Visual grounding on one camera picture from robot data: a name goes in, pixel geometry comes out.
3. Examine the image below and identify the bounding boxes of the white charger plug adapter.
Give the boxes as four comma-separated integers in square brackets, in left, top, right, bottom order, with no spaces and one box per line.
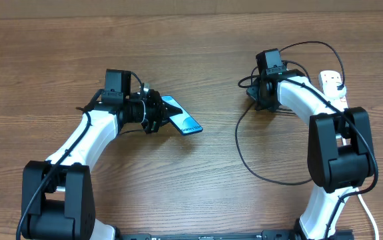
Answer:
[322,81,347,99]

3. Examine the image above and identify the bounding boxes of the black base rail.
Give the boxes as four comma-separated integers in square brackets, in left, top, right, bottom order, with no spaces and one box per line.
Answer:
[114,229,355,240]

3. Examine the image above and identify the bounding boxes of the blue Galaxy smartphone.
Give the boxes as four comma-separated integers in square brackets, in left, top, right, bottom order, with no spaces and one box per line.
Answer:
[161,95,203,135]

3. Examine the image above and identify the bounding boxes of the brown cardboard wall panel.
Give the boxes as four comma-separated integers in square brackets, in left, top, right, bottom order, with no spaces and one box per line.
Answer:
[0,0,383,19]

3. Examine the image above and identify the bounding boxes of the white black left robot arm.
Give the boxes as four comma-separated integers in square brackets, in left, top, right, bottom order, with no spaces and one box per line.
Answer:
[15,69,184,239]

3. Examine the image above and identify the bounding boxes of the black USB charger cable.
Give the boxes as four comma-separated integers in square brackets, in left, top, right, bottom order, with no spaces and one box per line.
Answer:
[234,41,346,187]

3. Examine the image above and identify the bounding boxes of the white power strip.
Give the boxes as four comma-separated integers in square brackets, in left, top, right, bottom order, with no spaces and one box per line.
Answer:
[318,70,348,109]

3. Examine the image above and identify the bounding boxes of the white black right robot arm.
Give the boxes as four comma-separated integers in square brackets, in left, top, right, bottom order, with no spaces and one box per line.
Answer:
[245,49,379,239]

